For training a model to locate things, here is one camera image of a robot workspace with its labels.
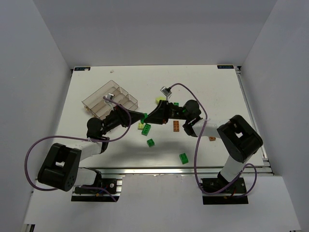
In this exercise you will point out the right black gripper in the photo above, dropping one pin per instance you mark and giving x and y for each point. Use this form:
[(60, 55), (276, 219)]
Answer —
[(164, 112)]

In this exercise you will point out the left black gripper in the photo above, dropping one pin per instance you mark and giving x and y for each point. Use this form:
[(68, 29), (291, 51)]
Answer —
[(123, 116)]

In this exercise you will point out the green lego with printed face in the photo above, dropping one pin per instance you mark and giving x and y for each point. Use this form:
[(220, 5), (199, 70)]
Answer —
[(145, 115)]

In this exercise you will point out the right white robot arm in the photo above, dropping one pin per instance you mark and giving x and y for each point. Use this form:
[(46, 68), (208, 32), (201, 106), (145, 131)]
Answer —
[(237, 135)]

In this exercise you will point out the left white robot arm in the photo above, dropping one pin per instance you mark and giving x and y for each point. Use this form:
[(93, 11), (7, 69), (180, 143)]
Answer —
[(61, 165)]

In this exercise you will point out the light yellow 2x2 lego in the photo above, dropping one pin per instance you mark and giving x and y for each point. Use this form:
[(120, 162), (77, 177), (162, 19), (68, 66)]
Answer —
[(141, 126)]

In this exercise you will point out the light yellow-green curved lego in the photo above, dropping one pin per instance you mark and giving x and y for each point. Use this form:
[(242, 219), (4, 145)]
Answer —
[(158, 99)]

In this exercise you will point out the upturned green 2x4 lego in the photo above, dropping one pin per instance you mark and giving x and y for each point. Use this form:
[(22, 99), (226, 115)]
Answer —
[(146, 129)]

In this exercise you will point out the orange 2x4 lego plate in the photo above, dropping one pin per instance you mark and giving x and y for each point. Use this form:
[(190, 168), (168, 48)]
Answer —
[(176, 126)]

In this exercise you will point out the green 2x2 lego brick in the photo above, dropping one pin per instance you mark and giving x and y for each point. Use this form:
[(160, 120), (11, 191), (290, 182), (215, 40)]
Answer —
[(150, 142)]

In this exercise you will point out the clear compartment organizer tray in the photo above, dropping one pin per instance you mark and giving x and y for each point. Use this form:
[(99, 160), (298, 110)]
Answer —
[(102, 101)]

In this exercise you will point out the green lego with eyes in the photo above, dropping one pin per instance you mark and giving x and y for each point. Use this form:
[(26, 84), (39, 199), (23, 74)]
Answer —
[(183, 158)]

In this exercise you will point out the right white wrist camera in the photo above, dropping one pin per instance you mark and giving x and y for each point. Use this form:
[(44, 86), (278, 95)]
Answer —
[(166, 91)]

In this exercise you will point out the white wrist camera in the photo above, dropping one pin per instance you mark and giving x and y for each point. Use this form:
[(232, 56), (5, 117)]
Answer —
[(166, 91), (109, 98)]

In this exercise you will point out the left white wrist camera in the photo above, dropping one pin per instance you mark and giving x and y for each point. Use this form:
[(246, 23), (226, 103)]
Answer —
[(109, 98)]

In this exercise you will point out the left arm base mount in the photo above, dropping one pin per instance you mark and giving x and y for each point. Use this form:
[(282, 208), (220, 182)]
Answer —
[(93, 187)]

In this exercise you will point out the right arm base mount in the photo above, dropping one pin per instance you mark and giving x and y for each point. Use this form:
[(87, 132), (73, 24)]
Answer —
[(230, 196)]

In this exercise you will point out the aluminium table edge rail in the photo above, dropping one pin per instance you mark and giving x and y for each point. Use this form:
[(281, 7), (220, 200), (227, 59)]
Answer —
[(252, 118)]

